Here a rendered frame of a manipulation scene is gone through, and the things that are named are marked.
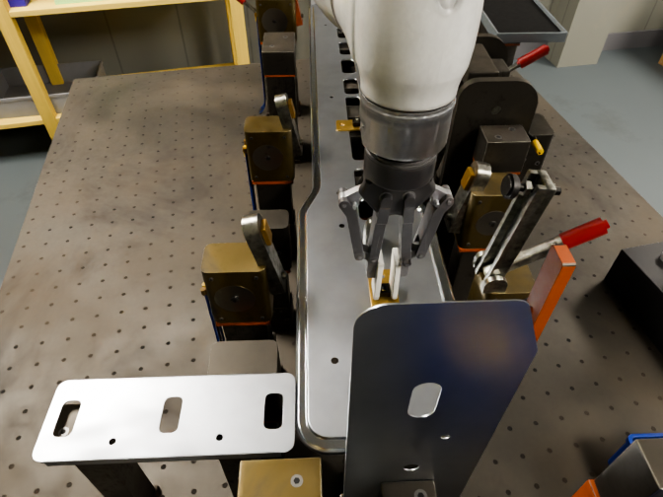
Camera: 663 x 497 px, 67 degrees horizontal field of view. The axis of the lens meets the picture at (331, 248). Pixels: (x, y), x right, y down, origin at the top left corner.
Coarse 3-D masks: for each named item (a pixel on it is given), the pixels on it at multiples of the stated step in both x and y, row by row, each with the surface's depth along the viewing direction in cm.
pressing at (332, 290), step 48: (336, 48) 129; (336, 96) 111; (336, 144) 98; (336, 240) 79; (384, 240) 79; (432, 240) 78; (336, 288) 72; (432, 288) 72; (336, 336) 66; (336, 384) 61; (432, 384) 61; (336, 432) 57
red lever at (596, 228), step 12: (576, 228) 61; (588, 228) 60; (600, 228) 60; (552, 240) 63; (564, 240) 61; (576, 240) 61; (588, 240) 61; (528, 252) 64; (540, 252) 63; (516, 264) 64
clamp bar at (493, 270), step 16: (512, 176) 55; (528, 176) 56; (544, 176) 56; (512, 192) 55; (528, 192) 55; (544, 192) 54; (560, 192) 56; (512, 208) 59; (528, 208) 56; (544, 208) 56; (512, 224) 61; (528, 224) 58; (496, 240) 63; (512, 240) 59; (496, 256) 62; (512, 256) 61; (496, 272) 63; (480, 288) 66
